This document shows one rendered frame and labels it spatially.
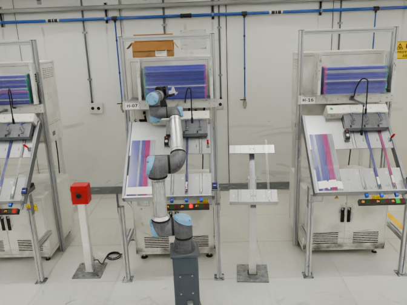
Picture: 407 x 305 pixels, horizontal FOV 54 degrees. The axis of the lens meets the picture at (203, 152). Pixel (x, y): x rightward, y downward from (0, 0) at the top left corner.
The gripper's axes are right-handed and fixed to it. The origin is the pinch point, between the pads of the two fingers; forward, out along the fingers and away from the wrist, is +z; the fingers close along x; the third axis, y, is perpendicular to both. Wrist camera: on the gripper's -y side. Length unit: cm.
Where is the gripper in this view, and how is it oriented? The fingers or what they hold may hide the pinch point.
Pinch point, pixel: (167, 94)
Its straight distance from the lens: 290.4
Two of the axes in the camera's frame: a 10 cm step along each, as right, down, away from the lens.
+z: 2.1, -2.9, 9.4
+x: -9.7, 0.5, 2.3
